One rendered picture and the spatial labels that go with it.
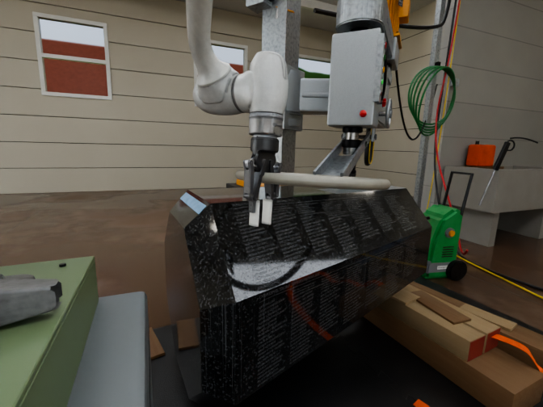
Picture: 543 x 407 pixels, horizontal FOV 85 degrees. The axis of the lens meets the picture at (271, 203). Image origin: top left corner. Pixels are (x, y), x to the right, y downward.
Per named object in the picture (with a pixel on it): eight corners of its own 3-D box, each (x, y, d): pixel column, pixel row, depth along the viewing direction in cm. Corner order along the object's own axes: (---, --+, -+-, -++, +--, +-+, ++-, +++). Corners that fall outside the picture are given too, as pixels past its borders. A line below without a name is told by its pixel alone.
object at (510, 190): (435, 234, 375) (444, 165, 359) (500, 226, 424) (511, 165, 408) (486, 250, 319) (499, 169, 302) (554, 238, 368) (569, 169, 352)
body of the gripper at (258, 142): (265, 135, 73) (263, 172, 74) (286, 139, 80) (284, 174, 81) (243, 136, 78) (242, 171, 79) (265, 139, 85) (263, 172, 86)
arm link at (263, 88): (293, 118, 80) (254, 119, 87) (297, 57, 78) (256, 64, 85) (272, 110, 71) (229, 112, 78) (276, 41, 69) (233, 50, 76)
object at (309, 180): (274, 178, 130) (274, 171, 130) (394, 187, 110) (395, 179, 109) (202, 178, 86) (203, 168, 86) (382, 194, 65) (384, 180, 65)
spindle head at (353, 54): (342, 135, 179) (347, 55, 171) (380, 135, 170) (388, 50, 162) (326, 132, 147) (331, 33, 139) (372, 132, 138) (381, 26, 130)
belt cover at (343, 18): (360, 78, 222) (362, 54, 219) (397, 75, 212) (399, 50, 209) (326, 34, 137) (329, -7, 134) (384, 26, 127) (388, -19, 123)
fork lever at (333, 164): (343, 139, 178) (343, 131, 175) (376, 140, 169) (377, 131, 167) (305, 182, 122) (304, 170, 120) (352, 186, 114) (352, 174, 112)
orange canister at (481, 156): (459, 167, 371) (463, 140, 364) (485, 167, 390) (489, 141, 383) (477, 169, 351) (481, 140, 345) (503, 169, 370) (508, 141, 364)
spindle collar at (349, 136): (344, 153, 162) (348, 94, 156) (362, 154, 158) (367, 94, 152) (339, 154, 152) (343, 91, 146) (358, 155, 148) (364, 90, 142)
